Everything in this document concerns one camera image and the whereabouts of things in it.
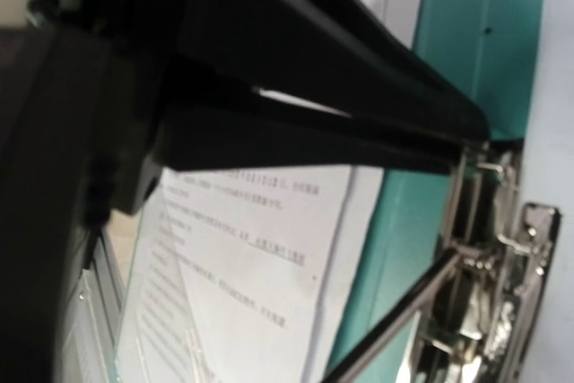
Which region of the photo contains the white printed top sheet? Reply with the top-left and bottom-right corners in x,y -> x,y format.
521,0 -> 573,382

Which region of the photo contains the white Chinese agreement sheet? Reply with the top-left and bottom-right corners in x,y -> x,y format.
115,165 -> 383,382

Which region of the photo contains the aluminium front rail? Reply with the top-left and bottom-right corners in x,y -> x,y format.
56,228 -> 124,382

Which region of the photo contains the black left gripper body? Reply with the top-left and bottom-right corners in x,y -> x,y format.
1,0 -> 175,382

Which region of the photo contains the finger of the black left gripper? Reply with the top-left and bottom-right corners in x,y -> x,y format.
153,88 -> 463,174
178,0 -> 490,141

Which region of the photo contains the metal folder clip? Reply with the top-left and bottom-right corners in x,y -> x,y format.
326,140 -> 562,382

